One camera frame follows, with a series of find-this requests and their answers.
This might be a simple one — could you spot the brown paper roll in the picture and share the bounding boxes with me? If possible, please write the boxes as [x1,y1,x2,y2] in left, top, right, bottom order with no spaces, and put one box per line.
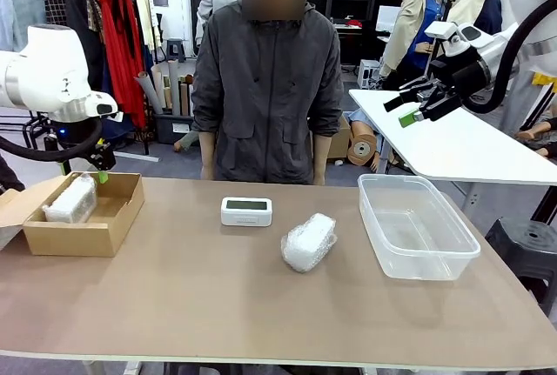
[179,74,191,117]

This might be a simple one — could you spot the white monitor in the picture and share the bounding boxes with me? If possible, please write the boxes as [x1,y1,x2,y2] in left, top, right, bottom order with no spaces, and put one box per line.
[375,4,402,33]

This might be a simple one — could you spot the bulky bubble-wrapped clock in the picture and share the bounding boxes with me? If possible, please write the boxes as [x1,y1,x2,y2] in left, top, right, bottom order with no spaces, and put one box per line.
[280,212,339,273]

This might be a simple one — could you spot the cream paper roll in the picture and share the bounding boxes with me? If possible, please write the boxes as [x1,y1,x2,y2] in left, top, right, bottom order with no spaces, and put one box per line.
[151,64,169,110]

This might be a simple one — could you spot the black left arm hose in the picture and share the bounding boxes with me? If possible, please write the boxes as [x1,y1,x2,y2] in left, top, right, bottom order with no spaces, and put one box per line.
[0,117,104,164]

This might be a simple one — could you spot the white computer case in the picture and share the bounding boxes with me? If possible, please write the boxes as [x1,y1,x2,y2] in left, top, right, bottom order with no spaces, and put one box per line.
[358,59,383,90]

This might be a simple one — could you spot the person's right forearm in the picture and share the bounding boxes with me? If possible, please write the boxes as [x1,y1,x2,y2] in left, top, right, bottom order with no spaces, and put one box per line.
[198,130,218,169]

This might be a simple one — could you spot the grey leaning paper roll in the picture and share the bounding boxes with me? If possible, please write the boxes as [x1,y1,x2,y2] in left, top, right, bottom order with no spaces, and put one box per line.
[134,70,164,116]

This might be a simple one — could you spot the slim bubble-wrapped clock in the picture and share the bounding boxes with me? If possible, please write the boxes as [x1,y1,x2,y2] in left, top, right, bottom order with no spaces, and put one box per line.
[42,173,98,224]

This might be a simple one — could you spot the dark grey storage bin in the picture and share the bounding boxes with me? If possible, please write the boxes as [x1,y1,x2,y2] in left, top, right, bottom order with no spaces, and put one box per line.
[154,112,195,145]

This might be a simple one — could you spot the large black plastic stool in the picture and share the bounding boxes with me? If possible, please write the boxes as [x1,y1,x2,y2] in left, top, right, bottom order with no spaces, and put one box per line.
[484,217,557,307]

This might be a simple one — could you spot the black hanging garment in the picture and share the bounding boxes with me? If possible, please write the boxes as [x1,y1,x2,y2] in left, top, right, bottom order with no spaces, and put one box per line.
[64,0,106,94]

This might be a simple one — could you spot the black arm hose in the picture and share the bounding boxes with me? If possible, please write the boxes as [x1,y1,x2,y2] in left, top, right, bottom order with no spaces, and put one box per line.
[461,0,557,116]
[0,117,104,164]

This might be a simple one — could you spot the black checkered garment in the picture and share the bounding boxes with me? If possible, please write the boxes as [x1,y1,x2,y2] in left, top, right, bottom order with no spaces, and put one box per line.
[43,0,69,28]

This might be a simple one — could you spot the person in grey jacket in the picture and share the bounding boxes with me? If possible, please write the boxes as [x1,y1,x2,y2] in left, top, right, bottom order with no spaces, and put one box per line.
[191,0,346,186]

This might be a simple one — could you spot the white digital clock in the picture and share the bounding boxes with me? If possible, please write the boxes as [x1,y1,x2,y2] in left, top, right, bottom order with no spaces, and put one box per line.
[220,196,273,227]

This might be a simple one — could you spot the clear plastic container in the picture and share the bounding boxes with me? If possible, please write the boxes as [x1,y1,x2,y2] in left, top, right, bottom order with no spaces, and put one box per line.
[357,173,482,282]

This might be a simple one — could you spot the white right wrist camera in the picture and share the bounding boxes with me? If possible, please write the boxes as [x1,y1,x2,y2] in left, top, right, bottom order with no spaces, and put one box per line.
[424,21,473,58]

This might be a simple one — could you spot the white work table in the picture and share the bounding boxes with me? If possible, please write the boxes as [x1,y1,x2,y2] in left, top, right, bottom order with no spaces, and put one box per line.
[348,87,557,215]

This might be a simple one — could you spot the mannequin with blue shirt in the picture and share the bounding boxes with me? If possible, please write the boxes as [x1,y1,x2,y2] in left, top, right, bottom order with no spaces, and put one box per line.
[380,0,450,90]

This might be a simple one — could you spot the mannequin with yellow garment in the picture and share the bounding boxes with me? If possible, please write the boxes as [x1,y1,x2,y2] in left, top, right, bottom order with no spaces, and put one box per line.
[498,0,557,135]

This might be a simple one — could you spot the tall grey paper roll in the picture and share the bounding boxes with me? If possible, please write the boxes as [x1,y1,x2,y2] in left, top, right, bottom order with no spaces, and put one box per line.
[168,59,182,117]

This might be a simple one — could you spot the small dark step stool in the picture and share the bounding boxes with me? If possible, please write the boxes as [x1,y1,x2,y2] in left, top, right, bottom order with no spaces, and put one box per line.
[165,37,186,64]

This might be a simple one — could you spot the plain cardboard carton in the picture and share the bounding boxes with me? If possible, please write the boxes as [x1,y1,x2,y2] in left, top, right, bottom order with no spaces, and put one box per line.
[325,116,353,161]

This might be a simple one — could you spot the light blue jacket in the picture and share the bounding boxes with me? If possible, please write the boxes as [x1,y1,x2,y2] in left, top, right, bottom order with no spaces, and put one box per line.
[0,0,47,52]

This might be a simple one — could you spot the brown cardboard box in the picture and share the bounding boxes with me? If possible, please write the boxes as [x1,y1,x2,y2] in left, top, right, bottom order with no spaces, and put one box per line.
[0,171,146,258]

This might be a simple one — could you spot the mannequin in green clothes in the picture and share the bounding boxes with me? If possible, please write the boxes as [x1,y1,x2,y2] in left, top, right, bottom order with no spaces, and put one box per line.
[173,129,203,153]

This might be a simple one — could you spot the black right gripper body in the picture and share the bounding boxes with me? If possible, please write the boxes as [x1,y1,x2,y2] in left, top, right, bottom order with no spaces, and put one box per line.
[428,54,492,101]

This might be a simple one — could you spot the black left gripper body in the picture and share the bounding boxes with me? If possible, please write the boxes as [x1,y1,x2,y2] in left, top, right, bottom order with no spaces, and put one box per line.
[50,119,96,153]

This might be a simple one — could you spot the mannequin in blue clothes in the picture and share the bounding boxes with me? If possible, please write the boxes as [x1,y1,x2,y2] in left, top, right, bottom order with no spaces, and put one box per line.
[347,107,395,172]

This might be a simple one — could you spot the red hanging dress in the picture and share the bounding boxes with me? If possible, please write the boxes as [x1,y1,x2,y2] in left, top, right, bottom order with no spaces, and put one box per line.
[96,0,147,129]

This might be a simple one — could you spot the person's left forearm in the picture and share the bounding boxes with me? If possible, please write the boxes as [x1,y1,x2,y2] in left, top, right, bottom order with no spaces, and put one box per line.
[312,132,328,176]

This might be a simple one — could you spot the black right arm hose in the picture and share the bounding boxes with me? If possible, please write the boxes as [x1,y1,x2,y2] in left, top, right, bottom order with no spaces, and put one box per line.
[461,0,557,116]

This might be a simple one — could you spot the black clothes rack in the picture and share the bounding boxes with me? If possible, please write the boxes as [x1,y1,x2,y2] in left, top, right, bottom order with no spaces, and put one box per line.
[0,0,160,163]

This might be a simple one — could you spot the seated mannequin dark clothes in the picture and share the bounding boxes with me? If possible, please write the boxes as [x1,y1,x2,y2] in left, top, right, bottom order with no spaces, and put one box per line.
[515,104,557,159]

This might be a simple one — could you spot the person in grey hoodie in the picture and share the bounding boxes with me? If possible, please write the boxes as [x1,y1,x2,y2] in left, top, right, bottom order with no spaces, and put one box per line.
[195,0,245,46]

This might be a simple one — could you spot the cream hanging garment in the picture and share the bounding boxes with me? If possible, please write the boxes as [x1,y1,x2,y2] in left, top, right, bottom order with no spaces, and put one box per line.
[132,0,163,52]

